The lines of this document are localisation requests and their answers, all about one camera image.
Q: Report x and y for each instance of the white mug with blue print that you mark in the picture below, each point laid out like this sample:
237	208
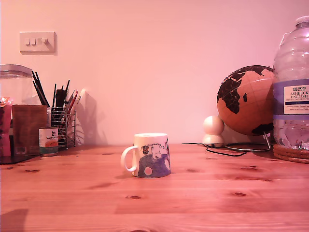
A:
154	166

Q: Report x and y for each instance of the white two-ball figure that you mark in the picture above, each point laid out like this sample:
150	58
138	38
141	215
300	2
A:
212	125

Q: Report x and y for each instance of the white-tipped brush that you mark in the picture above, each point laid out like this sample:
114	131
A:
81	93

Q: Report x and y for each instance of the red pencil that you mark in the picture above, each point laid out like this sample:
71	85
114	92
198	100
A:
73	100

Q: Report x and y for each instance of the slim black stick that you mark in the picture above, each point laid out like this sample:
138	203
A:
66	93

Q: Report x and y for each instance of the cork globe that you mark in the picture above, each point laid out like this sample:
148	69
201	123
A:
256	101

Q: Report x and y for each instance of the small tin can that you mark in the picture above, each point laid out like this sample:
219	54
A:
48	142

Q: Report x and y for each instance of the metal globe stand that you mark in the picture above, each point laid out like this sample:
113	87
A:
267	141

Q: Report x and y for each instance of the black chopstick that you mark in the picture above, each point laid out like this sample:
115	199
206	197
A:
38	85
39	94
41	85

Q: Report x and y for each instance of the brown cardboard box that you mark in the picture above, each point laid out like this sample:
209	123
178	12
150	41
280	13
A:
29	128

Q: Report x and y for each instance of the glass jar with metal lid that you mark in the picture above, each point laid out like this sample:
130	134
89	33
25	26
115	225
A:
14	84

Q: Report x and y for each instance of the black flat stand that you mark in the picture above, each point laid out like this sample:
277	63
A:
14	159

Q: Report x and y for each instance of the pink packet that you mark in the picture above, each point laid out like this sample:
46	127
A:
4	125

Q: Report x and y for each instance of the large plastic water bottle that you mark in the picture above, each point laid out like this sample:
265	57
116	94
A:
294	60

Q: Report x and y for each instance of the white wall switch plate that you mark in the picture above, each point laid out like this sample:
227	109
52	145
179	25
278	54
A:
48	47

